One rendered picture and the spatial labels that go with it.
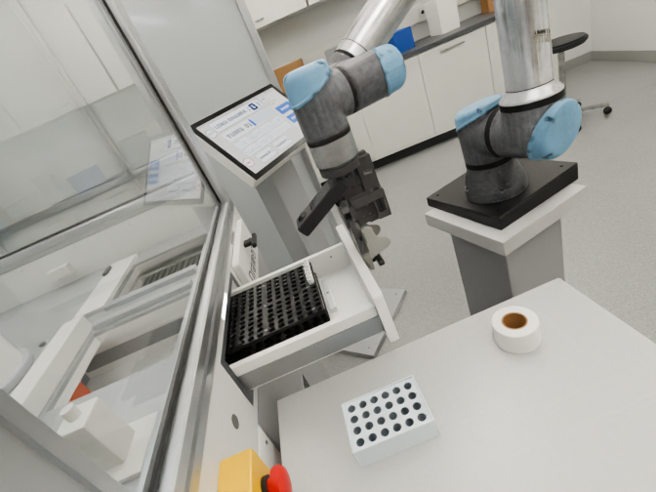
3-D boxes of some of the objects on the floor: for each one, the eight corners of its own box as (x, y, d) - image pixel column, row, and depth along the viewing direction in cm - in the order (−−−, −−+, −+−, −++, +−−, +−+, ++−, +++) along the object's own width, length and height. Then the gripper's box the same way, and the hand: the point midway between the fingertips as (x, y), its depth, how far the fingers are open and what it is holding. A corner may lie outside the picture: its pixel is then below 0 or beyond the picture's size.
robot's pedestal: (520, 336, 149) (494, 168, 113) (597, 383, 124) (594, 184, 88) (466, 379, 142) (419, 214, 107) (534, 436, 117) (503, 246, 81)
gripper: (375, 156, 56) (411, 264, 66) (357, 143, 66) (390, 238, 76) (324, 179, 56) (367, 283, 66) (313, 162, 66) (352, 256, 76)
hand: (364, 260), depth 71 cm, fingers closed on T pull, 3 cm apart
